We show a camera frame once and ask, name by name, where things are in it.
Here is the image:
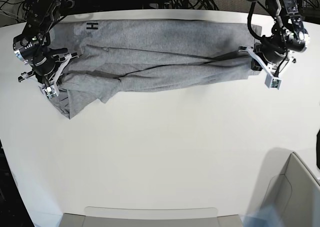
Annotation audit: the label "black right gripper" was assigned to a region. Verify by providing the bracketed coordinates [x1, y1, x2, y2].
[30, 48, 68, 84]

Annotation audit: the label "grey T-shirt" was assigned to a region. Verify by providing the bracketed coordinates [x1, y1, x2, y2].
[50, 19, 256, 119]

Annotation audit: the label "grey plastic bin right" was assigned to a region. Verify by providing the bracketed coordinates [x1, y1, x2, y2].
[241, 151, 320, 227]

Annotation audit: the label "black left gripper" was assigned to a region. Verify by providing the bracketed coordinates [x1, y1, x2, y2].
[251, 43, 290, 72]

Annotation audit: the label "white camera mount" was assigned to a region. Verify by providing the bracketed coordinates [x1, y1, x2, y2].
[17, 52, 79, 99]
[238, 46, 296, 90]

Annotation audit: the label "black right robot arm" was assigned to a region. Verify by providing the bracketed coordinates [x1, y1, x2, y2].
[12, 0, 74, 87]

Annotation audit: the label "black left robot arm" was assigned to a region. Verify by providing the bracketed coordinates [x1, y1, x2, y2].
[247, 0, 310, 77]

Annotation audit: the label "grey plastic bin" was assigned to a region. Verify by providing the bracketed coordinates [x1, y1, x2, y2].
[241, 151, 320, 227]
[59, 206, 243, 227]

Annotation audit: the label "grey plastic bin bottom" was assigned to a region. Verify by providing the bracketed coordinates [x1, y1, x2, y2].
[59, 206, 243, 227]

